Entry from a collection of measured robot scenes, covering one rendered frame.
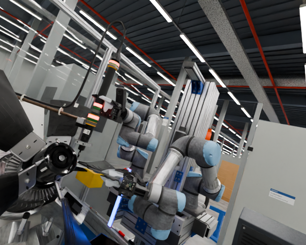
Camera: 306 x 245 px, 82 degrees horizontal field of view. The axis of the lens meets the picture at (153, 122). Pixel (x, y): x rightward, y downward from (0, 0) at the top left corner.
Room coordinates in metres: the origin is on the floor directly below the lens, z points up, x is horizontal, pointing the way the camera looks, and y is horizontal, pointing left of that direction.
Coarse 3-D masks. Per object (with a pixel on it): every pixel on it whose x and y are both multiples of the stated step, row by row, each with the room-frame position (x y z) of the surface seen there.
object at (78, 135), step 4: (80, 120) 0.71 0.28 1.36; (84, 120) 0.71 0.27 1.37; (76, 124) 0.71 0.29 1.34; (80, 124) 0.71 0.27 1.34; (84, 124) 0.72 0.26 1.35; (80, 128) 0.71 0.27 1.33; (76, 132) 0.71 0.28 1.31; (80, 132) 0.71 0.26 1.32; (76, 136) 0.71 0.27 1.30; (80, 136) 0.72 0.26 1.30; (76, 140) 0.70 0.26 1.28; (80, 140) 0.71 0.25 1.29; (80, 144) 0.69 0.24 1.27; (84, 144) 0.70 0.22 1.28; (88, 144) 0.71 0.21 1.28
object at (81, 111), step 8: (56, 104) 0.83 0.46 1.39; (72, 112) 0.82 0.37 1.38; (80, 112) 0.84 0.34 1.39; (88, 112) 0.87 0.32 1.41; (56, 120) 0.77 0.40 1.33; (64, 120) 0.78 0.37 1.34; (72, 120) 0.79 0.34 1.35; (48, 128) 0.74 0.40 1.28; (56, 128) 0.74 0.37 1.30; (64, 128) 0.75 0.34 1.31; (72, 128) 0.75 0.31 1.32; (48, 136) 0.72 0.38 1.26; (72, 136) 0.73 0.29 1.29
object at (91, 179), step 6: (84, 168) 1.17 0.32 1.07; (78, 174) 1.19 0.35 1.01; (84, 174) 1.15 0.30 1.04; (90, 174) 1.12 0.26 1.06; (96, 174) 1.12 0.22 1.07; (84, 180) 1.14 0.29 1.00; (90, 180) 1.11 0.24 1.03; (96, 180) 1.13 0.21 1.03; (102, 180) 1.18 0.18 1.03; (90, 186) 1.11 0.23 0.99; (96, 186) 1.15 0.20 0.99
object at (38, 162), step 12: (60, 144) 0.63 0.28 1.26; (36, 156) 0.60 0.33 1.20; (48, 156) 0.58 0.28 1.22; (72, 156) 0.66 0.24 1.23; (24, 168) 0.61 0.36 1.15; (36, 168) 0.59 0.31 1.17; (48, 168) 0.57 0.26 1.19; (60, 168) 0.61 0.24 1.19; (72, 168) 0.63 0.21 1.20; (36, 180) 0.63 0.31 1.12; (48, 180) 0.62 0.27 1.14
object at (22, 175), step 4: (28, 168) 0.55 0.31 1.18; (32, 168) 0.57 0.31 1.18; (20, 172) 0.53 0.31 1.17; (24, 172) 0.54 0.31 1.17; (28, 172) 0.56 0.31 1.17; (32, 172) 0.57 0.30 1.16; (20, 176) 0.53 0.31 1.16; (24, 176) 0.55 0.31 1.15; (28, 176) 0.57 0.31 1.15; (32, 176) 0.58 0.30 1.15; (20, 180) 0.54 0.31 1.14; (24, 180) 0.56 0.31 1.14; (32, 180) 0.59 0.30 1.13; (20, 184) 0.55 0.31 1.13; (24, 184) 0.56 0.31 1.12; (28, 184) 0.58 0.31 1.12; (32, 184) 0.60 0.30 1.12; (20, 188) 0.56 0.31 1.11; (24, 188) 0.57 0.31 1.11; (20, 192) 0.57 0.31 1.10
